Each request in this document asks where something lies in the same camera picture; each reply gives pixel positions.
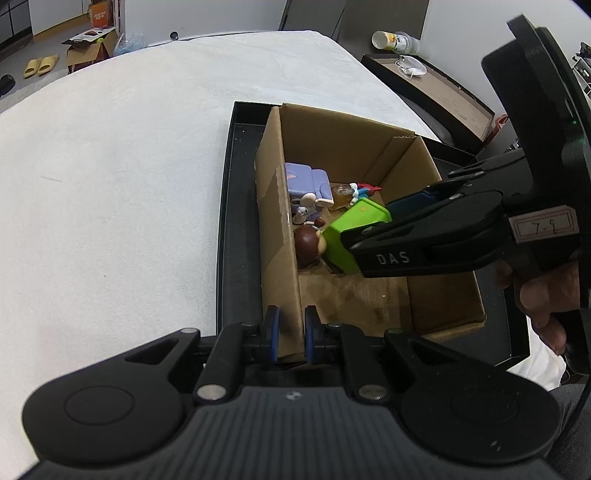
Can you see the purple cube toy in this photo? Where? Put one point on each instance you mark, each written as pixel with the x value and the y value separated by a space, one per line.
pixel 302 182

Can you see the grey trousers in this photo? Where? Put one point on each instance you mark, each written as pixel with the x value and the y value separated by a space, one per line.
pixel 572 429

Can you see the yellow slipper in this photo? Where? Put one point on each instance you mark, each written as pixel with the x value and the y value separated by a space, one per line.
pixel 48 63
pixel 32 68

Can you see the cardboard box with open flaps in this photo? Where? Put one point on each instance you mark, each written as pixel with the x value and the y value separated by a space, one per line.
pixel 87 50

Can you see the blue plastic bag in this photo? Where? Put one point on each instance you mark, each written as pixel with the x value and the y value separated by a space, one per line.
pixel 131 44

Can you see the person's right hand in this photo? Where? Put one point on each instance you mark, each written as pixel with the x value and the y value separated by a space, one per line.
pixel 545 295

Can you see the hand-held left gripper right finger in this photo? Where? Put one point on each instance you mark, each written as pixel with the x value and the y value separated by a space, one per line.
pixel 311 339

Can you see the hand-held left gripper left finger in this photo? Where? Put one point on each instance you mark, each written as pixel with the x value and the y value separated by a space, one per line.
pixel 274 337

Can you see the brown cardboard box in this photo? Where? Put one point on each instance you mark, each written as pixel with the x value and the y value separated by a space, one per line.
pixel 360 300

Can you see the black-rimmed brown board tray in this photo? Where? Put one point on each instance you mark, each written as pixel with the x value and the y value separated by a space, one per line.
pixel 443 92

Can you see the white face mask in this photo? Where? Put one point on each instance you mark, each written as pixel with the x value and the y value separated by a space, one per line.
pixel 412 65

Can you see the grey chair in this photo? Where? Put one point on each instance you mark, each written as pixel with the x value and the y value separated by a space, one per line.
pixel 383 18

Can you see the orange box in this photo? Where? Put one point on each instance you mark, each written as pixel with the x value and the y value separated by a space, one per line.
pixel 100 14

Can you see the brown-haired figurine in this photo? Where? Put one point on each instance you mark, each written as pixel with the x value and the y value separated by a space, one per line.
pixel 307 242

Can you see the green toy box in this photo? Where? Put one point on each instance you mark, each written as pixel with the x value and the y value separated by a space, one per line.
pixel 351 221

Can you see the black tray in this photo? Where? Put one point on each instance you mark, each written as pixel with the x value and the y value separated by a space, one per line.
pixel 240 207

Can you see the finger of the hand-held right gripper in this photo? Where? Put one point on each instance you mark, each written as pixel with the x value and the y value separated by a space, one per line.
pixel 411 205
pixel 392 258

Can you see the clear plastic bottle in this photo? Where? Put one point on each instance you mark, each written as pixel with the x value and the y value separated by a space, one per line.
pixel 397 42

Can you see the small bottle toy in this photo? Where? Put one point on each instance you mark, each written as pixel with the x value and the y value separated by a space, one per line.
pixel 341 194

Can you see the black slipper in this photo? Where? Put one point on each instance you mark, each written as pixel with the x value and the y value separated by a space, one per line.
pixel 7 84

